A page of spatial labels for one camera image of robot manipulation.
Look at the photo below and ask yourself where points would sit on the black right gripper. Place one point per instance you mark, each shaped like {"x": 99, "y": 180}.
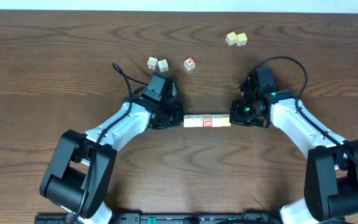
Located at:
{"x": 235, "y": 117}

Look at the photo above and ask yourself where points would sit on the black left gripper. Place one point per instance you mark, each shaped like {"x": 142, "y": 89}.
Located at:
{"x": 175, "y": 114}

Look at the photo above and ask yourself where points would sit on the plain wooden block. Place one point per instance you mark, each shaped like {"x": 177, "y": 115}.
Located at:
{"x": 188, "y": 121}

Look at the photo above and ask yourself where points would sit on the wooden block blue X top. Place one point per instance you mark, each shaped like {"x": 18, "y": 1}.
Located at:
{"x": 225, "y": 120}

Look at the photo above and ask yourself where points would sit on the wooden block number 8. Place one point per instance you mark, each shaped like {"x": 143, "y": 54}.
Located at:
{"x": 216, "y": 120}

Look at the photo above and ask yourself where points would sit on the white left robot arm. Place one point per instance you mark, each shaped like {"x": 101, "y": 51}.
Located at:
{"x": 78, "y": 175}

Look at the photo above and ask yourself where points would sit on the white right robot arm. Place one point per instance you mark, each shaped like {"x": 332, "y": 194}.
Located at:
{"x": 331, "y": 179}

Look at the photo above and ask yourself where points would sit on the wooden block blue letter side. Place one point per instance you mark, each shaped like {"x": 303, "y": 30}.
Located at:
{"x": 163, "y": 65}

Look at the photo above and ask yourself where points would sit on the wooden block red number 3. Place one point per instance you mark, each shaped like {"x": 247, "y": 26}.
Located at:
{"x": 152, "y": 63}

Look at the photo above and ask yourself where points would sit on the yellow wooden block right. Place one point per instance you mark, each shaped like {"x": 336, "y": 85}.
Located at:
{"x": 241, "y": 39}

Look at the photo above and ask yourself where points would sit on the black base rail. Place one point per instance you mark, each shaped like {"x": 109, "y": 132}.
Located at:
{"x": 129, "y": 218}

